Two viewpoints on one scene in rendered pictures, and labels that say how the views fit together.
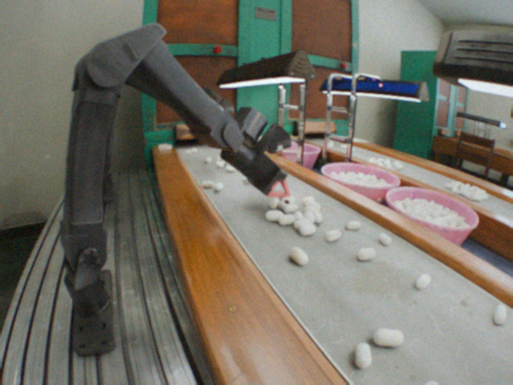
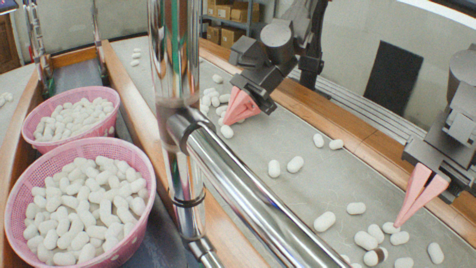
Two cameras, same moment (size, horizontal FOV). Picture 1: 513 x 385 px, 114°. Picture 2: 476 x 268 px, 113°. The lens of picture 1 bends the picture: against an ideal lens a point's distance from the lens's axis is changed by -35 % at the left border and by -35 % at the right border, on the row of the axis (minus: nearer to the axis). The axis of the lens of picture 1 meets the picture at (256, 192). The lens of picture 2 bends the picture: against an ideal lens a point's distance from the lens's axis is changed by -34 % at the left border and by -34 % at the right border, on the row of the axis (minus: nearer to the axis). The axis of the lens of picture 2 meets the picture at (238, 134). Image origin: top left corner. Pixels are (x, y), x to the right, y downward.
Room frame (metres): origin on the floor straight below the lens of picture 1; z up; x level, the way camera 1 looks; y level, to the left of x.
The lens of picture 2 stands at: (1.00, -0.14, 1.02)
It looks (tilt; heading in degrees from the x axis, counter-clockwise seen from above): 36 degrees down; 167
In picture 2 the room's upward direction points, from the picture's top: 4 degrees clockwise
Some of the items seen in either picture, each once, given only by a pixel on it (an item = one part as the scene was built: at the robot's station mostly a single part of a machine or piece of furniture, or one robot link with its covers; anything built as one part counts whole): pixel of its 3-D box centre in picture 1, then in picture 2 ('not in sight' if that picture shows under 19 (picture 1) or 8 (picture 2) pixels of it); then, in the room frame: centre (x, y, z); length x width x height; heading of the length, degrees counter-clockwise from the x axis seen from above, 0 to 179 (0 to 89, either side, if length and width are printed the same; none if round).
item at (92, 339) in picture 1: (86, 291); (307, 80); (0.26, 0.28, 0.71); 0.20 x 0.07 x 0.08; 28
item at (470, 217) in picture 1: (428, 220); (74, 125); (0.51, -0.46, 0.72); 0.27 x 0.27 x 0.10
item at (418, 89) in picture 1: (365, 87); not in sight; (1.13, -0.48, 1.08); 0.62 x 0.08 x 0.07; 24
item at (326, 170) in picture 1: (358, 187); (84, 208); (0.77, -0.34, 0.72); 0.27 x 0.27 x 0.10
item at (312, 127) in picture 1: (316, 127); not in sight; (1.55, -0.36, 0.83); 0.30 x 0.06 x 0.07; 114
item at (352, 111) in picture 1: (352, 124); not in sight; (1.09, -0.41, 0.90); 0.20 x 0.19 x 0.45; 24
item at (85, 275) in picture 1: (78, 257); (311, 65); (0.27, 0.27, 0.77); 0.09 x 0.06 x 0.06; 51
